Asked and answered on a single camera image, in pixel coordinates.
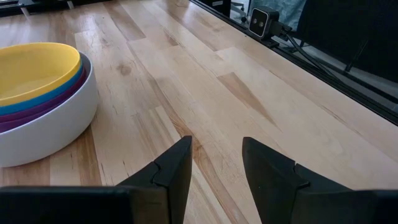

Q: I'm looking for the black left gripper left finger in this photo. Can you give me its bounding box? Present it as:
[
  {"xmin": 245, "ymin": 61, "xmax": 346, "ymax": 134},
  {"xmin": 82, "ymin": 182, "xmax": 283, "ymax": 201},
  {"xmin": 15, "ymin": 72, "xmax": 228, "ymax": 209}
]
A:
[{"xmin": 0, "ymin": 135, "xmax": 193, "ymax": 224}]

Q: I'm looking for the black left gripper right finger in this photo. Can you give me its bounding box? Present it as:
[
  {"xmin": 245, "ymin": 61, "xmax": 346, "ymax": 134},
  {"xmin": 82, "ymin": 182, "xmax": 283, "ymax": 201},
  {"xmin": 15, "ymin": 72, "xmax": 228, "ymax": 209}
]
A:
[{"xmin": 242, "ymin": 136, "xmax": 398, "ymax": 224}]

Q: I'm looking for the large white bowl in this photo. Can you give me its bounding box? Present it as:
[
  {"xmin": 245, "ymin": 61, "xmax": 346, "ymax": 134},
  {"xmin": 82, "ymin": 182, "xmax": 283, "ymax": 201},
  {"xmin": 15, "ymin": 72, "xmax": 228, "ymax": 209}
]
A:
[{"xmin": 0, "ymin": 50, "xmax": 100, "ymax": 169}]

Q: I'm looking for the purple plastic bowl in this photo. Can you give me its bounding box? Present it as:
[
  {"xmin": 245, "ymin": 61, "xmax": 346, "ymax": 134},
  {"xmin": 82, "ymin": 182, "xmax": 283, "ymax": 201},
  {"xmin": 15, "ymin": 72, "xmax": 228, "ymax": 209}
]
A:
[{"xmin": 0, "ymin": 63, "xmax": 89, "ymax": 134}]

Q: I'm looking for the blue plastic bowl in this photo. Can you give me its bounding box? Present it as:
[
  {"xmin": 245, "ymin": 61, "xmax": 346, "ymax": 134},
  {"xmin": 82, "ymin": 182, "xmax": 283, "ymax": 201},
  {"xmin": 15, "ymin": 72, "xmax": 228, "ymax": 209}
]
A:
[{"xmin": 0, "ymin": 60, "xmax": 85, "ymax": 117}]

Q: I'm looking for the yellow plastic bowl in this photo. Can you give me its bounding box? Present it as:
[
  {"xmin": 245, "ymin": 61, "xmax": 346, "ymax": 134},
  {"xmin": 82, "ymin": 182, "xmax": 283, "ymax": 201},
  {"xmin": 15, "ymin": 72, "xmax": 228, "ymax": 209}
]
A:
[{"xmin": 0, "ymin": 42, "xmax": 83, "ymax": 108}]

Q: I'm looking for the black furniture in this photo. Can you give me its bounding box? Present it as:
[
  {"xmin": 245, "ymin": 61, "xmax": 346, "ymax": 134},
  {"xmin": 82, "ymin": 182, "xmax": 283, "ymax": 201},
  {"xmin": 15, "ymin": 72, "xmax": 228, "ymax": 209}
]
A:
[{"xmin": 294, "ymin": 0, "xmax": 398, "ymax": 84}]

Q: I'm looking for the black equipment box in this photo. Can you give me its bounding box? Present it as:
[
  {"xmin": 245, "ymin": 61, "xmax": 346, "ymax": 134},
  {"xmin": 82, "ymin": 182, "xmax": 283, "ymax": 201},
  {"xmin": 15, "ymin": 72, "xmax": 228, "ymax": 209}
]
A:
[{"xmin": 198, "ymin": 0, "xmax": 233, "ymax": 17}]

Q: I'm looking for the black camera cable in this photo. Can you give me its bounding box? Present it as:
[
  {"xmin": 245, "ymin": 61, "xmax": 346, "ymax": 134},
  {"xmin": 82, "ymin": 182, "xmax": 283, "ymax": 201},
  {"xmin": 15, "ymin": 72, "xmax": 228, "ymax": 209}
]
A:
[{"xmin": 280, "ymin": 26, "xmax": 340, "ymax": 82}]

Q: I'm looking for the small table-level camera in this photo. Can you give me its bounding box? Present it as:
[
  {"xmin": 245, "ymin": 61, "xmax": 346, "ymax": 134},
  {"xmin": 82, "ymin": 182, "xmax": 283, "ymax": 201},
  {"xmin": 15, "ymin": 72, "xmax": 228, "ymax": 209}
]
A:
[{"xmin": 248, "ymin": 5, "xmax": 294, "ymax": 40}]

